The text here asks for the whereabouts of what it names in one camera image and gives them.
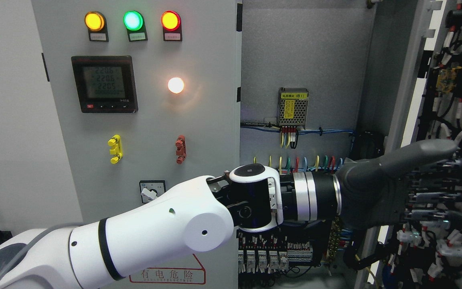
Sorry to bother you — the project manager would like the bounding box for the grey cabinet door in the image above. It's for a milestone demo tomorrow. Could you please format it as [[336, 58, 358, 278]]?
[[353, 0, 462, 289], [30, 0, 243, 289]]

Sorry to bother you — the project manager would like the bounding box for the red terminal connector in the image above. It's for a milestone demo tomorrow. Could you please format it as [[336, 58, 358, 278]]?
[[175, 135, 186, 165]]

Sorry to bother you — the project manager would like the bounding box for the metal mesh power supply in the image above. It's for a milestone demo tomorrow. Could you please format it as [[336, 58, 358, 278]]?
[[278, 87, 309, 128]]

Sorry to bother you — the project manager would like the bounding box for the white glowing indicator lamp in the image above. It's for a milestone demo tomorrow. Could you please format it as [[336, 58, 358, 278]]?
[[167, 77, 185, 94]]

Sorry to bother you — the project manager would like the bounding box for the grey cabinet body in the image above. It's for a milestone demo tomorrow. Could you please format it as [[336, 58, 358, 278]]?
[[237, 0, 420, 289]]

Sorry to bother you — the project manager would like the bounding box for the yellow terminal connector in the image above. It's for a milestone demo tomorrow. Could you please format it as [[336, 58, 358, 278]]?
[[107, 134, 123, 164]]

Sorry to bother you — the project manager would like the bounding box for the red electric hazard sticker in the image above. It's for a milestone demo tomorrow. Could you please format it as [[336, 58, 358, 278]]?
[[128, 254, 207, 285]]

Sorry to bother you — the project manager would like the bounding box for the red indicator lamp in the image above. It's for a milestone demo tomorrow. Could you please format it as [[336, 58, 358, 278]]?
[[161, 10, 182, 42]]

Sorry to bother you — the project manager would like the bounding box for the black digital power meter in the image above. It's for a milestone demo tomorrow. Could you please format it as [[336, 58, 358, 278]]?
[[71, 55, 139, 114]]

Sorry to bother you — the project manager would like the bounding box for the brass right terminal bar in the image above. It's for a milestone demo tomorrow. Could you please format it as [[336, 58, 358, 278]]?
[[326, 217, 343, 263]]

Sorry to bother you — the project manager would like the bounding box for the green indicator lamp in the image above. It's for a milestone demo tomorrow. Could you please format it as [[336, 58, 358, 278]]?
[[123, 10, 148, 42]]

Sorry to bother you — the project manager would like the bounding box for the yellow indicator lamp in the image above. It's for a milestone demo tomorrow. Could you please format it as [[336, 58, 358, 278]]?
[[84, 11, 109, 42]]

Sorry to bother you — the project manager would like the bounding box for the white rotary selector switch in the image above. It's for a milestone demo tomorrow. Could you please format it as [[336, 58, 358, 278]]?
[[139, 180, 166, 204]]

